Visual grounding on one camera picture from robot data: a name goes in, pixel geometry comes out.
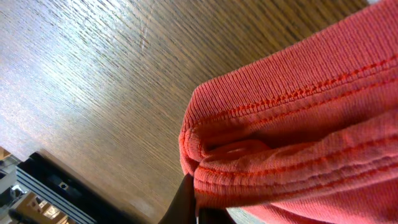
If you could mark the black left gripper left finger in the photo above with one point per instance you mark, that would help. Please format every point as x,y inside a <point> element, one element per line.
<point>182,207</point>

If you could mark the black aluminium frame rail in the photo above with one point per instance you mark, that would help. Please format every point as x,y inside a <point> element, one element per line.
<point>56,186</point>

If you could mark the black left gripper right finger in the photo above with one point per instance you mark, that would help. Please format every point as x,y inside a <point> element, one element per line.
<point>214,216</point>

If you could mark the red soccer t-shirt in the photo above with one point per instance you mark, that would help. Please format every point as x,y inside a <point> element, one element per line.
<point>307,135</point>

